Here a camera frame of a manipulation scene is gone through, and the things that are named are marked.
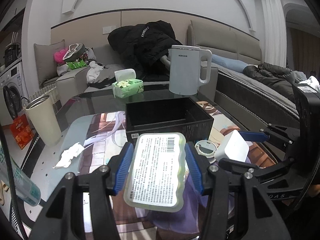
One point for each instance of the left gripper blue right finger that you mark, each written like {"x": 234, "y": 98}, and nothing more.
{"x": 194, "y": 170}

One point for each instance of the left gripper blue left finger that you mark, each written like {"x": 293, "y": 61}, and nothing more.
{"x": 123, "y": 162}

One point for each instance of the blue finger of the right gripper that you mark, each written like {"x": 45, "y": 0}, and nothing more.
{"x": 237, "y": 167}
{"x": 254, "y": 136}

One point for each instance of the round white grey device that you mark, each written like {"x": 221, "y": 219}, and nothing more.
{"x": 206, "y": 148}

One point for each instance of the white square adapter box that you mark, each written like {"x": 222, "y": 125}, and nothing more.
{"x": 233, "y": 147}

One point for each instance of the green case with label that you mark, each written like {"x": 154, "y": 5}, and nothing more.
{"x": 156, "y": 175}

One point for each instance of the person's right hand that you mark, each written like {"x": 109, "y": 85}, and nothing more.
{"x": 313, "y": 194}

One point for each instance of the bed with beige headboard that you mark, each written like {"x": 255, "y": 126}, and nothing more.
{"x": 252, "y": 103}

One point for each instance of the anime printed desk mat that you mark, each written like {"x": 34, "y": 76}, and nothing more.
{"x": 105, "y": 137}

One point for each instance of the black open cardboard box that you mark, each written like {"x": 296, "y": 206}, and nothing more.
{"x": 181, "y": 115}

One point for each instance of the crumpled white tissue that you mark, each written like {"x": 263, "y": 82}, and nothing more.
{"x": 68, "y": 155}

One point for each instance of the dark olive jacket on bed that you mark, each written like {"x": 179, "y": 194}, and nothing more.
{"x": 275, "y": 77}

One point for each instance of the light blue pillow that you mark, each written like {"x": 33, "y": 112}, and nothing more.
{"x": 232, "y": 64}

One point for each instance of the white electric kettle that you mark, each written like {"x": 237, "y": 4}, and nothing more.
{"x": 185, "y": 69}

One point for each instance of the green tissue pack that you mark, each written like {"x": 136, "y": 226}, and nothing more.
{"x": 126, "y": 84}

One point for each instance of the white and grey clothes pile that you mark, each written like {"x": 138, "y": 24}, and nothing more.
{"x": 98, "y": 75}

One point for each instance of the green silver drink can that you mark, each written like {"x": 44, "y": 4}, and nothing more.
{"x": 26, "y": 190}

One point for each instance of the cream tumbler cup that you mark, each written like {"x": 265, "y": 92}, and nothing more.
{"x": 42, "y": 116}

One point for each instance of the white woven basket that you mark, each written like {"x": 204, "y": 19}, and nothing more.
{"x": 52, "y": 92}

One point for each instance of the red gift box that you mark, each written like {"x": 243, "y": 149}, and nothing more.
{"x": 21, "y": 131}

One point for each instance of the grey sofa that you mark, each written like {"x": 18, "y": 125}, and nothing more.
{"x": 74, "y": 82}

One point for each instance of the green printed bag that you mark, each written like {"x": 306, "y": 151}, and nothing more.
{"x": 76, "y": 64}

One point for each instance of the white curtain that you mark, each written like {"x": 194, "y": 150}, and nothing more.
{"x": 275, "y": 32}

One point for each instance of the black puffer jacket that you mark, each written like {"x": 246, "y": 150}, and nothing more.
{"x": 141, "y": 47}

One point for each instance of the grey sofa cushion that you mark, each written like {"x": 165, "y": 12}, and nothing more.
{"x": 44, "y": 59}

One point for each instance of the pink plush toy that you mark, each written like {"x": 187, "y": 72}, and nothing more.
{"x": 58, "y": 56}

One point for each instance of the white washing machine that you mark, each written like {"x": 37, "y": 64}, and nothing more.
{"x": 13, "y": 92}

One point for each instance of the white wall socket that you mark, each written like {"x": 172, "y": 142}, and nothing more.
{"x": 107, "y": 30}

